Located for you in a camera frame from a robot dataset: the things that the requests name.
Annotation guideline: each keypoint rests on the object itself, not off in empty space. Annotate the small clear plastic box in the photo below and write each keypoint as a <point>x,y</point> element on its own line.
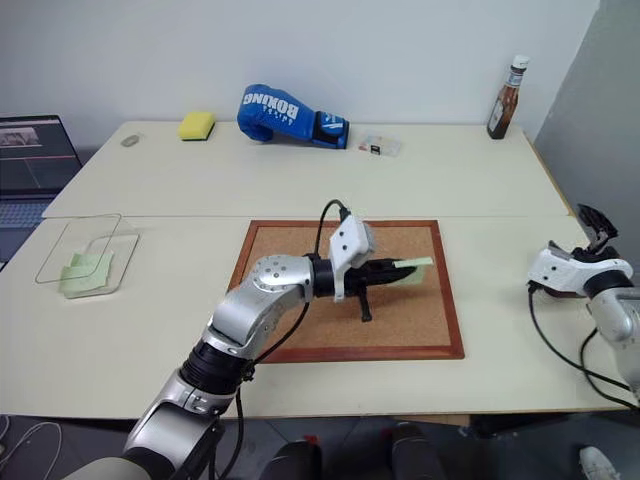
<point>380,144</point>

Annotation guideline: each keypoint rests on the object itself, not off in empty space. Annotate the brown sauce bottle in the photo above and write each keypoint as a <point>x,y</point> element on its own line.
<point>505,107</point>

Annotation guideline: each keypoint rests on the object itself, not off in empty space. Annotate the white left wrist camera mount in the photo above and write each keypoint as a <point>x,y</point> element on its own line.
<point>350,245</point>

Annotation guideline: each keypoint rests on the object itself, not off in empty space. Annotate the open laptop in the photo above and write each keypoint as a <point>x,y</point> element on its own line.
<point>35,160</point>

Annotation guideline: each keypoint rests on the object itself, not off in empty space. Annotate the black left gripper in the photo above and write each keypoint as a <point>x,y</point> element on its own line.
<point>357,282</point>

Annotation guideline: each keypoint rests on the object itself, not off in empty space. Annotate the beige robot torso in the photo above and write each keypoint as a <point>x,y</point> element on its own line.
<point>100,471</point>

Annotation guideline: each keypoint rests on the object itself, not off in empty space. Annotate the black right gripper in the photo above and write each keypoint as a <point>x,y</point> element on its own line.
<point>605,247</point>

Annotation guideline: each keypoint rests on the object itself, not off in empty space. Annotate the yellow green sponge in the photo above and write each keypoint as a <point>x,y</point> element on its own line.
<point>196,125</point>

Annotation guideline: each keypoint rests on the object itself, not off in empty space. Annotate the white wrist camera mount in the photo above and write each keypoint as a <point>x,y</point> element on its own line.
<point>560,270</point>
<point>350,245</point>

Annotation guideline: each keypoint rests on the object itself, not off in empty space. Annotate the clear plastic container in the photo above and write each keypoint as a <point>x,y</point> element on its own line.
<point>120,235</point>

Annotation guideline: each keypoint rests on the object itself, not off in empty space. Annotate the blue boxing glove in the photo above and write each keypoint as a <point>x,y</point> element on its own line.
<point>280,112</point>

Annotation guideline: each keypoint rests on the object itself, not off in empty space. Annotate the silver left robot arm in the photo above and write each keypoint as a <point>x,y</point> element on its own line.
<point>240,310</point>

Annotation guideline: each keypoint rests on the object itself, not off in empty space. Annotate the small grey round object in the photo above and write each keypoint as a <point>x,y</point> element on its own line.
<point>130,140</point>

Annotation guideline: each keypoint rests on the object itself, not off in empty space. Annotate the dark rounded shape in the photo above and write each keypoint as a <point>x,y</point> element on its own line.
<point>417,452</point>
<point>297,462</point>

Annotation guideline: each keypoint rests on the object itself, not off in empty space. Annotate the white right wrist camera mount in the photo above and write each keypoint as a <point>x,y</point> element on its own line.
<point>560,270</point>

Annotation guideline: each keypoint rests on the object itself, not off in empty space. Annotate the white sneaker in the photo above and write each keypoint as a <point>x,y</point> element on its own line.
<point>596,462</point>

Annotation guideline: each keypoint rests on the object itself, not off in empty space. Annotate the wood-framed cork board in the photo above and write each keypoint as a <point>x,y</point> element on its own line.
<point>400,320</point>

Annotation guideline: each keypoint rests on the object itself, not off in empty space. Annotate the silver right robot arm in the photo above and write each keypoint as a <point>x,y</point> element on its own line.
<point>620,320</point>

